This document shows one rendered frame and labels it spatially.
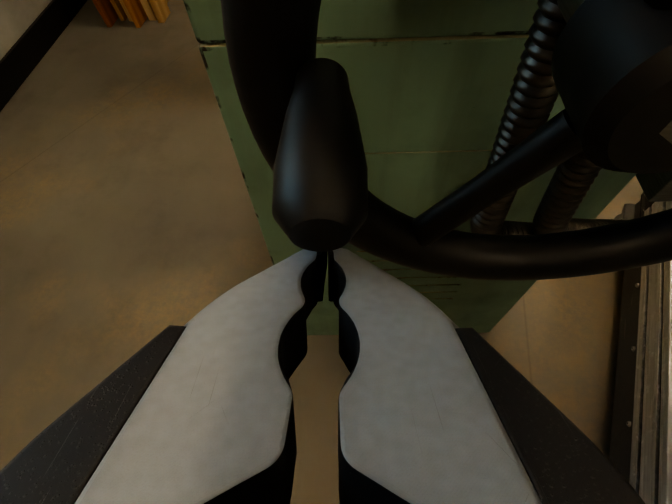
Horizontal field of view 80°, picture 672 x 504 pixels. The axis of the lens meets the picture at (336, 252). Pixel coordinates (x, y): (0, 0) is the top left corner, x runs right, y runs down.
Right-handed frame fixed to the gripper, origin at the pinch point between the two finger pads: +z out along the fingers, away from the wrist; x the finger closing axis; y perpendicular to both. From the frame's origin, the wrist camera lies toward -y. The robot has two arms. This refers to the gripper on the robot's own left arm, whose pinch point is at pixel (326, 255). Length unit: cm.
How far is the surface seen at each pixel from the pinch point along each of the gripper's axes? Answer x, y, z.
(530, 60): 9.8, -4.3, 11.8
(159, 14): -68, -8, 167
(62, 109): -91, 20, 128
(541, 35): 9.7, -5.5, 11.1
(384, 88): 4.2, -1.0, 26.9
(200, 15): -9.8, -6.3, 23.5
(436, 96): 8.9, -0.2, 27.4
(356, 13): 1.5, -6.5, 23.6
